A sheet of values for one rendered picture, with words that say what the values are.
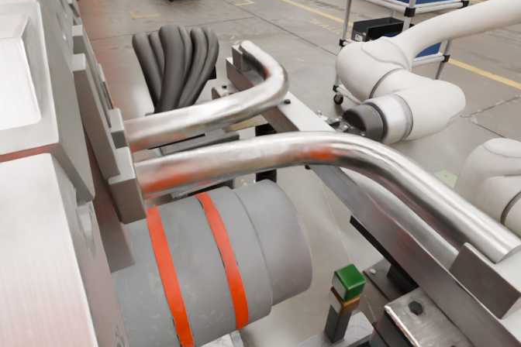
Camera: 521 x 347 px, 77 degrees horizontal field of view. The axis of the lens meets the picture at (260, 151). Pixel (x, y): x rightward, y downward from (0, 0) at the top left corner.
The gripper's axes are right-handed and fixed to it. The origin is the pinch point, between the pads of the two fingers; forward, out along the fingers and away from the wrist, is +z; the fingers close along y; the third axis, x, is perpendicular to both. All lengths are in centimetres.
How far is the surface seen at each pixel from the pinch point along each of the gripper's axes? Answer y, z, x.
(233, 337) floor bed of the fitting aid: 9, 7, -75
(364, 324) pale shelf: -16.6, -14.7, -37.9
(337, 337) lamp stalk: -17.3, -7.0, -35.2
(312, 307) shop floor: 10, -23, -83
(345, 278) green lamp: -15.9, -6.5, -16.9
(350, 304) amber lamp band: -17.8, -7.1, -22.4
